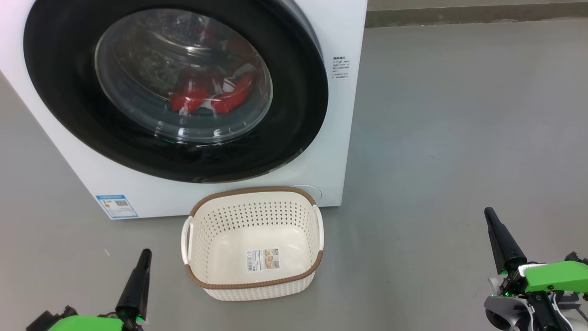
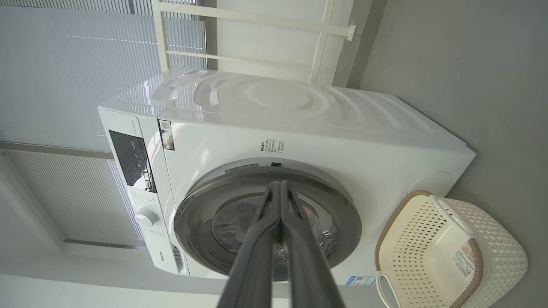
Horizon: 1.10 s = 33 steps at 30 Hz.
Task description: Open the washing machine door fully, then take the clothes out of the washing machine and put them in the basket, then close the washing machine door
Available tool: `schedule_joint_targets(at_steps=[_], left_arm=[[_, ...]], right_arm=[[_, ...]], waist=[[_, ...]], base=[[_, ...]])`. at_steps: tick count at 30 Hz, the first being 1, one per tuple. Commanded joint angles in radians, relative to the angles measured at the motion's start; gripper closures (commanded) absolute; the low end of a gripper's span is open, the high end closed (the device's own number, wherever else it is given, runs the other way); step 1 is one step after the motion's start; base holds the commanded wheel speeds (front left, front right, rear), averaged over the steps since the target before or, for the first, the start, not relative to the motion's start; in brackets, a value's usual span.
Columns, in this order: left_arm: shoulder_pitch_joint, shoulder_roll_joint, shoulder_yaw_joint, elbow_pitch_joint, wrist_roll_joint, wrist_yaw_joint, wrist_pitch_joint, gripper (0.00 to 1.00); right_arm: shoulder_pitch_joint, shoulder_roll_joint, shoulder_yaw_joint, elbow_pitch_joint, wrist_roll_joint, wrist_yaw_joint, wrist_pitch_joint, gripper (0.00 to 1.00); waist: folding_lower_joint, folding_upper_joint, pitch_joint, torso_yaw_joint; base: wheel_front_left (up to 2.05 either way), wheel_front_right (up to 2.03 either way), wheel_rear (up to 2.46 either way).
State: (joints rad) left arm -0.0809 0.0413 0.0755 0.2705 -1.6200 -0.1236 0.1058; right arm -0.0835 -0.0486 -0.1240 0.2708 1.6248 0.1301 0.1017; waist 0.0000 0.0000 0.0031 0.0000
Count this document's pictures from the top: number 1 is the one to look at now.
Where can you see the stainless steel washing machine drum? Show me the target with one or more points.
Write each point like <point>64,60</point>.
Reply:
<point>147,55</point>

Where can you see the red and white garment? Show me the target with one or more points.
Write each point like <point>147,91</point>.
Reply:
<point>197,94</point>

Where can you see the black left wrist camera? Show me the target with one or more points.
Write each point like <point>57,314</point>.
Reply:
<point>48,321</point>

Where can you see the printed label sticker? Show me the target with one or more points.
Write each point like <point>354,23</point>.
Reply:
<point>262,260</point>

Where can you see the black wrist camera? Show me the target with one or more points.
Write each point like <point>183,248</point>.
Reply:
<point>576,258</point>
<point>48,321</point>

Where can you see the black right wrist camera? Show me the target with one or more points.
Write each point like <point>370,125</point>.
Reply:
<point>576,258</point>

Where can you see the white front-load washing machine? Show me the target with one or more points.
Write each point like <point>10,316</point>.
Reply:
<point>330,138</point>

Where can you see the round drain filter cover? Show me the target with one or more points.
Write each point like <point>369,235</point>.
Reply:
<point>314,191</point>

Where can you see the blue energy label sticker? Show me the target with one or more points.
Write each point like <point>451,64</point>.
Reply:
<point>117,207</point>

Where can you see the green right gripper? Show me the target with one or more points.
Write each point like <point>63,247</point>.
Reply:
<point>556,276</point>

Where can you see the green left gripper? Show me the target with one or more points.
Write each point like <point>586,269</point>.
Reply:
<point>87,324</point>

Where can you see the cream laundry basket brown rim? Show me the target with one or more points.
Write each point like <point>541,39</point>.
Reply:
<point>229,257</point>

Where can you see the round glass washer door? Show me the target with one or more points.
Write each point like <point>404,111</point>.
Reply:
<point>59,92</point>

